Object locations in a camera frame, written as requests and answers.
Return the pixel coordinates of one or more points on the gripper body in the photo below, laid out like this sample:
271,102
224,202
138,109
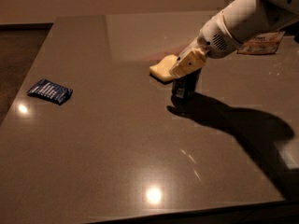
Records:
215,41

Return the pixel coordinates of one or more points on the dark blue pepsi can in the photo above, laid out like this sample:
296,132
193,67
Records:
184,87

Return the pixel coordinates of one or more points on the blue snack packet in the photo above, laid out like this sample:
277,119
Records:
50,91

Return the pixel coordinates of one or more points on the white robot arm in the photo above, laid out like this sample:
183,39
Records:
233,26

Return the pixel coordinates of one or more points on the orange white paper card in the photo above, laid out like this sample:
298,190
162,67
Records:
263,44

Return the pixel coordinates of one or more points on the yellow sponge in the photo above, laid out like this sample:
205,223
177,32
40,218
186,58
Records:
162,68

